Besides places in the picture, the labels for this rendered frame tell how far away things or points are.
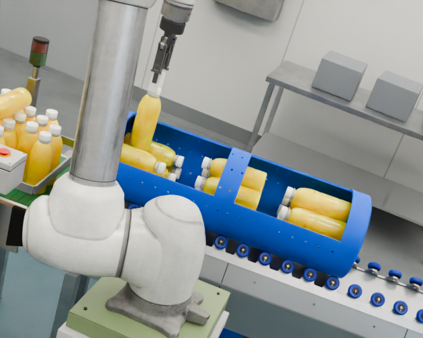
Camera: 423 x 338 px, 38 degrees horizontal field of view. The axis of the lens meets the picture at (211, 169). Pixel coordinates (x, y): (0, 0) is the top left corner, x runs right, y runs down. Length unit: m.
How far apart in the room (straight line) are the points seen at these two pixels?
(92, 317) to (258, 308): 0.77
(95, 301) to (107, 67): 0.54
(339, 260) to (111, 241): 0.84
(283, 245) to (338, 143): 3.45
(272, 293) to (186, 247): 0.74
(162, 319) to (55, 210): 0.34
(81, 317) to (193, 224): 0.32
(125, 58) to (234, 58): 4.09
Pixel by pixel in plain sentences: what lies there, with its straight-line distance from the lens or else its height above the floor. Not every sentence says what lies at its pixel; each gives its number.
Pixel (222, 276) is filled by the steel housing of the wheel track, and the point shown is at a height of 0.86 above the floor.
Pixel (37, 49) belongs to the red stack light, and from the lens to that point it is 2.42.
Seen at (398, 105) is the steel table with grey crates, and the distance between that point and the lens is 4.41.
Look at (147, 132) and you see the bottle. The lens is 1.95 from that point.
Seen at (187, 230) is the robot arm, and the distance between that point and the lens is 1.29.
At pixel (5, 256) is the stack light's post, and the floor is 0.26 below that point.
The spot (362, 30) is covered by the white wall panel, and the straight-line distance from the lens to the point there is 5.09.
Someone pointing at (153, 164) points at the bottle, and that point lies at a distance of 1.93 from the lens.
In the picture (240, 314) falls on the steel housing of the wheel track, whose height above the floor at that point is 0.73.
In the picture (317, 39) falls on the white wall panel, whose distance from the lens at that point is 5.14.
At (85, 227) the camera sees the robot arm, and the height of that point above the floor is 1.26.
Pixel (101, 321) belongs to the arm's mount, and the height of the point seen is 1.05.
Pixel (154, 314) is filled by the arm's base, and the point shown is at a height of 1.08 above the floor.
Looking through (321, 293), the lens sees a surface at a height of 0.92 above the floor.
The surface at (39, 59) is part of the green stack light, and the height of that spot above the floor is 1.19.
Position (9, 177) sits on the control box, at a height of 1.06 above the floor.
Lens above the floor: 1.95
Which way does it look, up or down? 24 degrees down
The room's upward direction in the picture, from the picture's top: 18 degrees clockwise
